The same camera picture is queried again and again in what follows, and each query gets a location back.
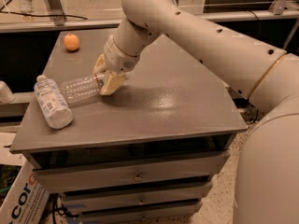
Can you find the clear water bottle red label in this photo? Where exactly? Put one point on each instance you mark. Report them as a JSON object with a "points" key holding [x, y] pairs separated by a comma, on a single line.
{"points": [[82, 88]]}

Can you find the metal frame rail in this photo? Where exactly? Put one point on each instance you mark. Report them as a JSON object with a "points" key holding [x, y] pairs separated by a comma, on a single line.
{"points": [[79, 14]]}

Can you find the white cardboard box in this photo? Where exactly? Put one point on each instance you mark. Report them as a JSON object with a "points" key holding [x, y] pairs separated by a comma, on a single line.
{"points": [[26, 199]]}

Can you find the grey drawer cabinet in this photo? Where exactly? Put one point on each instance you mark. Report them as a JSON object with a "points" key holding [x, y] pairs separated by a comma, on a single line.
{"points": [[149, 150]]}

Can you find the white cylinder object left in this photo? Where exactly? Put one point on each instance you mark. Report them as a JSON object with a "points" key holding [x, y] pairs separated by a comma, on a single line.
{"points": [[6, 95]]}

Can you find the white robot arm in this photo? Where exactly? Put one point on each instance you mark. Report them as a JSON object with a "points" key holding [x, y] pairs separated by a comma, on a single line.
{"points": [[267, 178]]}

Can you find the blue label plastic bottle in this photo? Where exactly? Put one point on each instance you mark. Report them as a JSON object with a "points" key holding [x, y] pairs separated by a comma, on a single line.
{"points": [[53, 105]]}

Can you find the orange fruit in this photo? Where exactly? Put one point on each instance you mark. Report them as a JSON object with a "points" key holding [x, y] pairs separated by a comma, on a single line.
{"points": [[71, 42]]}

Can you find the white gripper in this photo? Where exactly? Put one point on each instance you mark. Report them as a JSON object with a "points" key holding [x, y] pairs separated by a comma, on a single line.
{"points": [[118, 59]]}

